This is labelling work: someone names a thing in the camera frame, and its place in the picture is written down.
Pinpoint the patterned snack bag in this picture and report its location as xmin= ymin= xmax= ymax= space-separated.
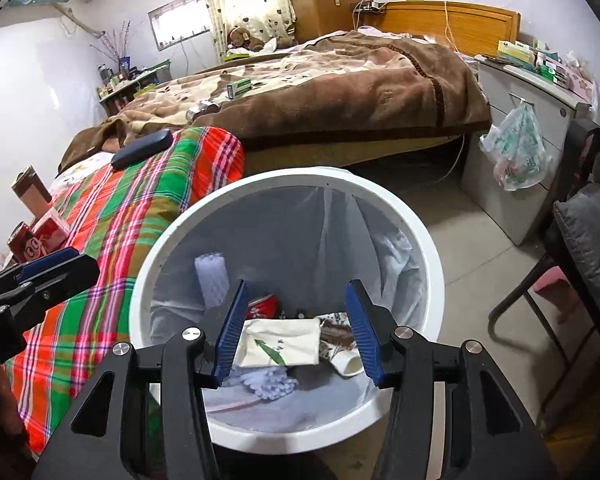
xmin=317 ymin=312 xmax=367 ymax=377

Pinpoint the grey bin liner bag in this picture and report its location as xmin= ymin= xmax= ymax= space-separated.
xmin=150 ymin=185 xmax=428 ymax=433

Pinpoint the pink stool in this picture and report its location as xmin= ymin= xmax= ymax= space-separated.
xmin=532 ymin=265 xmax=576 ymax=306

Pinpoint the plaid tablecloth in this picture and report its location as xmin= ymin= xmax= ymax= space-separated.
xmin=2 ymin=126 xmax=246 ymax=443

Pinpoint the patterned curtain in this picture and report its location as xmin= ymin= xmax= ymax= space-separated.
xmin=195 ymin=0 xmax=298 ymax=56

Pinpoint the dark blue glasses case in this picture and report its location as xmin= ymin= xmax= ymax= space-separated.
xmin=110 ymin=129 xmax=174 ymax=169

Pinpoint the shelf desk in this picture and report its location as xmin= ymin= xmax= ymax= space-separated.
xmin=97 ymin=57 xmax=173 ymax=116

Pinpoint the white round waste bin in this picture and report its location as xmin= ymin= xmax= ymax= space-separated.
xmin=128 ymin=166 xmax=446 ymax=456

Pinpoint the row of toiletry bottles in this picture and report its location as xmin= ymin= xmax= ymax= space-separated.
xmin=97 ymin=62 xmax=141 ymax=98

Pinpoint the wooden headboard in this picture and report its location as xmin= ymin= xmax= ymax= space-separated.
xmin=377 ymin=0 xmax=522 ymax=56

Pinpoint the red drink carton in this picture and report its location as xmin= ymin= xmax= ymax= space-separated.
xmin=30 ymin=207 xmax=72 ymax=253

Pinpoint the window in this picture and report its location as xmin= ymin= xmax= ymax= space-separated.
xmin=147 ymin=0 xmax=213 ymax=52

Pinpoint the pile of medicine boxes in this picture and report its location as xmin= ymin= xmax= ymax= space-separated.
xmin=495 ymin=37 xmax=596 ymax=98

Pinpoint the white foam net sleeve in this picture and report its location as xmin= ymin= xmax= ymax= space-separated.
xmin=230 ymin=365 xmax=300 ymax=402
xmin=194 ymin=252 xmax=231 ymax=311

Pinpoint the brown blanket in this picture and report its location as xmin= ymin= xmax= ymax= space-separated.
xmin=57 ymin=30 xmax=492 ymax=173

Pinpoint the shiny crumpled wrapper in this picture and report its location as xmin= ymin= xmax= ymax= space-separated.
xmin=186 ymin=102 xmax=221 ymax=122

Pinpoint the vase with dry branches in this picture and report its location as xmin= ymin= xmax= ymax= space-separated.
xmin=91 ymin=21 xmax=133 ymax=76

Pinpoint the yellow cable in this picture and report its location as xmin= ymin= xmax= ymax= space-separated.
xmin=442 ymin=1 xmax=461 ymax=51

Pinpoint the grey bedside cabinet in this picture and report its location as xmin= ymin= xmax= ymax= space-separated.
xmin=460 ymin=55 xmax=593 ymax=246

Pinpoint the red soda can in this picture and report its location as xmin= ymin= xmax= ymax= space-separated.
xmin=7 ymin=222 xmax=46 ymax=266
xmin=247 ymin=295 xmax=281 ymax=320

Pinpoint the hanging plastic bag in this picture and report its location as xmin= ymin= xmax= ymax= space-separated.
xmin=479 ymin=101 xmax=553 ymax=192

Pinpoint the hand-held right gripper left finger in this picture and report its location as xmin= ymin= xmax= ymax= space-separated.
xmin=30 ymin=279 xmax=251 ymax=480

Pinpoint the air conditioner pipe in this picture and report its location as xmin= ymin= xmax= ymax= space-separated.
xmin=52 ymin=4 xmax=106 ymax=38

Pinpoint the floral white bedsheet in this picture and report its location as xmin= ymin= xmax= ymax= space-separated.
xmin=50 ymin=152 xmax=113 ymax=193

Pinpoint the brown teddy bear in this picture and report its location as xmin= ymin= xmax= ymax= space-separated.
xmin=227 ymin=26 xmax=266 ymax=53

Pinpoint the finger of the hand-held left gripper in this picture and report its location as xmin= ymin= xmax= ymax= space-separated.
xmin=7 ymin=255 xmax=101 ymax=331
xmin=0 ymin=246 xmax=80 ymax=301

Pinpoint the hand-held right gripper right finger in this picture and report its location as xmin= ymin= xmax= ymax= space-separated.
xmin=344 ymin=279 xmax=556 ymax=480

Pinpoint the brown lidded drink cup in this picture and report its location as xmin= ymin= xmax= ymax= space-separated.
xmin=11 ymin=165 xmax=55 ymax=216

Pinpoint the black chair grey cushion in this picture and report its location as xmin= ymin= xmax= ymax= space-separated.
xmin=487 ymin=120 xmax=600 ymax=431

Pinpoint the leaf print tissue packet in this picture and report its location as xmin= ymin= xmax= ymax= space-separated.
xmin=232 ymin=317 xmax=322 ymax=368

